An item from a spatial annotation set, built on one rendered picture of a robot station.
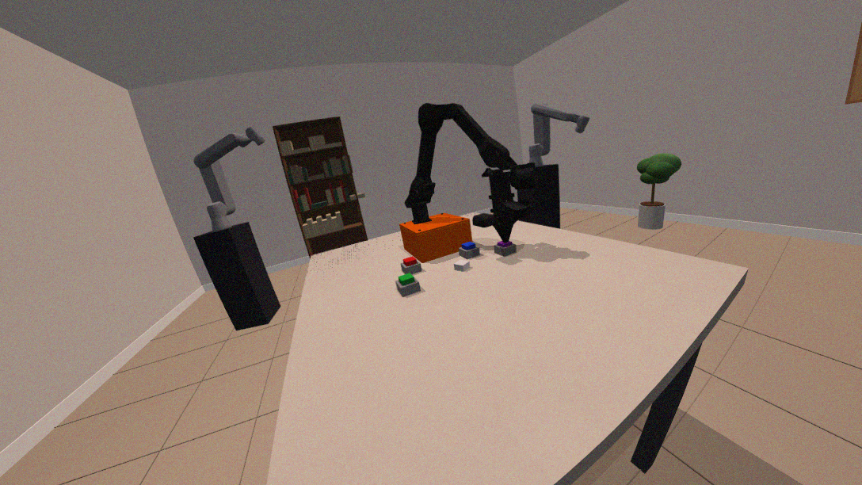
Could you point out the blue button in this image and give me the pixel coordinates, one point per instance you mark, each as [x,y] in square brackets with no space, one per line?
[469,250]

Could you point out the green button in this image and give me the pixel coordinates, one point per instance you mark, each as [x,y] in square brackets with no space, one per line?
[407,284]

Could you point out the red button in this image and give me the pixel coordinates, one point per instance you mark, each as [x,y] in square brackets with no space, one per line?
[411,265]

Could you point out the purple button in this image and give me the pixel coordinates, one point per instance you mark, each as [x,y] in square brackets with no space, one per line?
[505,249]

